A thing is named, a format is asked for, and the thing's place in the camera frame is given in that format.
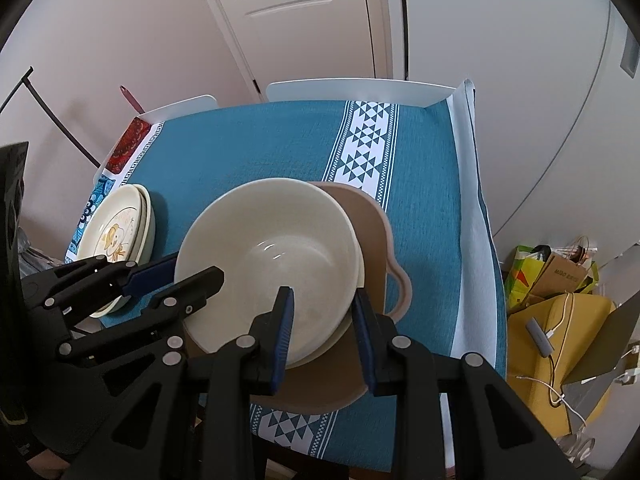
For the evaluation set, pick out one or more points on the teal patterned tablecloth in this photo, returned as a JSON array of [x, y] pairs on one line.
[[250, 145]]

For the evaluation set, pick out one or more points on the cream bowl with yellow print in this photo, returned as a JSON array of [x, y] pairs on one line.
[[280, 240]]

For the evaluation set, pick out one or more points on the brown paper bag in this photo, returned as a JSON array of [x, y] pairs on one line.
[[565, 275]]

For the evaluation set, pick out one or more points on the white underlay cloth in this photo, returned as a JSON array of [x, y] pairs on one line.
[[480, 240]]

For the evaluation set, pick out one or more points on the grey adapter hub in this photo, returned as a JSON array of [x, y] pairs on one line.
[[539, 335]]

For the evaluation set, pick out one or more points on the yellow cardboard box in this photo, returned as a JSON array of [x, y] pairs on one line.
[[590, 320]]

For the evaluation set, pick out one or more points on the white door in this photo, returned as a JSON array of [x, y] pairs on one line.
[[300, 35]]

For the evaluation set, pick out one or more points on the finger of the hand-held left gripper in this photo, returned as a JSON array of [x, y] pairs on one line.
[[150, 275], [200, 285]]

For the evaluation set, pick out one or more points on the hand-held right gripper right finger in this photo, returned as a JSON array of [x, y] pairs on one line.
[[362, 345]]

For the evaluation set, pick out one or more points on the person's left forearm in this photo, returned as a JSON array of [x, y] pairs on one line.
[[47, 465]]

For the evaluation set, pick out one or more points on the grey plastic bag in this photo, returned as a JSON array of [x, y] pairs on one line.
[[35, 250]]

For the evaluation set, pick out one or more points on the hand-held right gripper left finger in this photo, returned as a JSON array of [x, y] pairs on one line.
[[282, 340]]

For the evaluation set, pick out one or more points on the green yellow shopping bag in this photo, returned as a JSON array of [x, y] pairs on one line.
[[520, 275]]

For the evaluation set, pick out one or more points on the grey laptop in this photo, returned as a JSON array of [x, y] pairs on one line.
[[615, 340]]

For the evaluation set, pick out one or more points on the black clothes rack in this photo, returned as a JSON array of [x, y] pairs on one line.
[[60, 117]]

